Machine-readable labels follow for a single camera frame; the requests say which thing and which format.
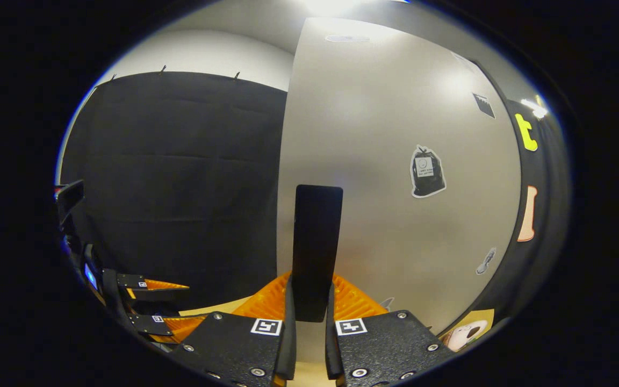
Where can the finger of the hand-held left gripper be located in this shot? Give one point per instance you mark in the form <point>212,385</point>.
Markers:
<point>151,325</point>
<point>153,294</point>

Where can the black backdrop cloth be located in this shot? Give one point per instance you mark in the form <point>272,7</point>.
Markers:
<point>180,177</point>

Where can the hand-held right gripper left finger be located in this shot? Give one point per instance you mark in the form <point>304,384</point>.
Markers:
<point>290,344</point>

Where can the large ceiling light panel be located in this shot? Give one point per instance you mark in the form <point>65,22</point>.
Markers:
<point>342,5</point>

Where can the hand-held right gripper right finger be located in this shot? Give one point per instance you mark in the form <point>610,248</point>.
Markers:
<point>332,349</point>

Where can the white patterned object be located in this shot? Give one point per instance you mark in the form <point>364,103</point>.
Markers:
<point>462,336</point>

